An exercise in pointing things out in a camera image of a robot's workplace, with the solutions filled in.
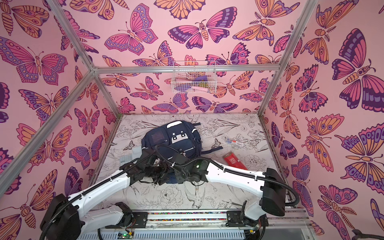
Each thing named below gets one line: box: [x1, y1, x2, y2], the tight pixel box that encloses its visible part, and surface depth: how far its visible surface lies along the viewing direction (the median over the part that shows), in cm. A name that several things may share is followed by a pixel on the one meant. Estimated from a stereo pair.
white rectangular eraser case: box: [131, 145, 142, 161], surface depth 101 cm
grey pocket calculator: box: [119, 154, 133, 167], surface depth 96 cm
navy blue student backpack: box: [141, 120, 224, 162], surface depth 102 cm
